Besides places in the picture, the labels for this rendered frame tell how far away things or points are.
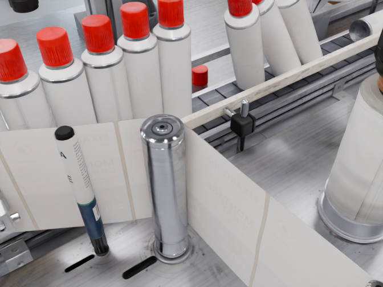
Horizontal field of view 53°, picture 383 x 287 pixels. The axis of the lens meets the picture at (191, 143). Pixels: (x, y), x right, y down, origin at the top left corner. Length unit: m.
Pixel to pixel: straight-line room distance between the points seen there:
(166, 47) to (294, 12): 0.24
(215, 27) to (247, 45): 0.43
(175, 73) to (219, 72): 0.31
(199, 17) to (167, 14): 0.56
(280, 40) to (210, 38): 0.34
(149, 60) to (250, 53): 0.18
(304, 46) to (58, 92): 0.43
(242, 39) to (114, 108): 0.21
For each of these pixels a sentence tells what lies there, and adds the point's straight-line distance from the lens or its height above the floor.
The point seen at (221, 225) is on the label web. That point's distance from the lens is 0.37.
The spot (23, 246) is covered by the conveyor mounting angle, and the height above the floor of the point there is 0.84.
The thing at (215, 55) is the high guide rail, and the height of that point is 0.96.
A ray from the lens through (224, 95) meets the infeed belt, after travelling 0.68.
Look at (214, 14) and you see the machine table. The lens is 1.09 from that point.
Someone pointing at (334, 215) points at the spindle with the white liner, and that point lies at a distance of 0.49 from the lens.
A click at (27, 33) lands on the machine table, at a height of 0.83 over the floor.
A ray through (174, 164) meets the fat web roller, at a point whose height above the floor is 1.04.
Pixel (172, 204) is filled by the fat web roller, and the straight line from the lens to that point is 0.37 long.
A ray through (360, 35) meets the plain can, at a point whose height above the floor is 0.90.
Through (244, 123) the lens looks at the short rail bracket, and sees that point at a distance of 0.56.
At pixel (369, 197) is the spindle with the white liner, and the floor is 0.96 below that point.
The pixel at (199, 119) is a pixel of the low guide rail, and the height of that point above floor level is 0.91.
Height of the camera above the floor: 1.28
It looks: 43 degrees down
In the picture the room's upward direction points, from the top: 1 degrees counter-clockwise
